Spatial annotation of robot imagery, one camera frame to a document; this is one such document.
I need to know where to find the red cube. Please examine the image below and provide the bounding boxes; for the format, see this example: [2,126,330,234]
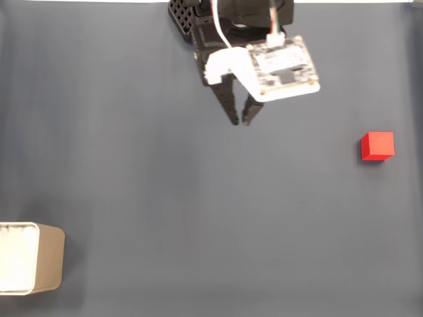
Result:
[360,131,395,162]

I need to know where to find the beige square box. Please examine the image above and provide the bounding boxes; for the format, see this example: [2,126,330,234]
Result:
[0,221,66,296]

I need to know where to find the dark blue-grey table mat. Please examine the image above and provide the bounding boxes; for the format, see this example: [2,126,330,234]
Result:
[0,2,423,317]

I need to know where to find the white tissue paper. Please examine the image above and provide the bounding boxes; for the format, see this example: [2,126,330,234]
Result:
[0,225,36,291]

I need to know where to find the red white black servo wire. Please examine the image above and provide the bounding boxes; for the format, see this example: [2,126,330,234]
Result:
[210,0,234,50]

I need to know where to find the white camera board with bracket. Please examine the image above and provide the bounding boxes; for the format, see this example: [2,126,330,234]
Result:
[204,34,321,102]

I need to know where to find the black camera cable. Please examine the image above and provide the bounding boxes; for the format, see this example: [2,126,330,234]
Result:
[268,0,286,36]

